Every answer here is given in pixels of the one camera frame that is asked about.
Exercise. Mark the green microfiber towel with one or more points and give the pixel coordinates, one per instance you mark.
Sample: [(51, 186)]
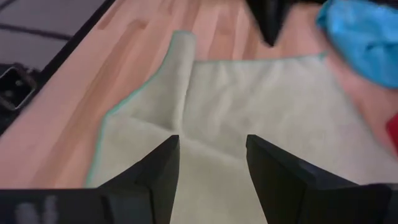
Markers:
[(248, 109)]

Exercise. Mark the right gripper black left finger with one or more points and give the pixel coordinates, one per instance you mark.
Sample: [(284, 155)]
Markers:
[(149, 186)]

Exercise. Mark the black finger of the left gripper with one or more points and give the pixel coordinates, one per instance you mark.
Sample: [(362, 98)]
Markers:
[(270, 18)]

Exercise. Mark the blue microfiber towel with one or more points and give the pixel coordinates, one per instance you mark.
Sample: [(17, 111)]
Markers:
[(363, 40)]

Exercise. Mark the black side bracket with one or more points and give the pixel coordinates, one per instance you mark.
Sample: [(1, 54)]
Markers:
[(15, 87)]

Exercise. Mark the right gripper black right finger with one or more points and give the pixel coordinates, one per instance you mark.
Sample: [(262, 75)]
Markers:
[(280, 186)]

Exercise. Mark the pink plastic bin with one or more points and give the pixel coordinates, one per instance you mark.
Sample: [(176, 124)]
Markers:
[(393, 133)]

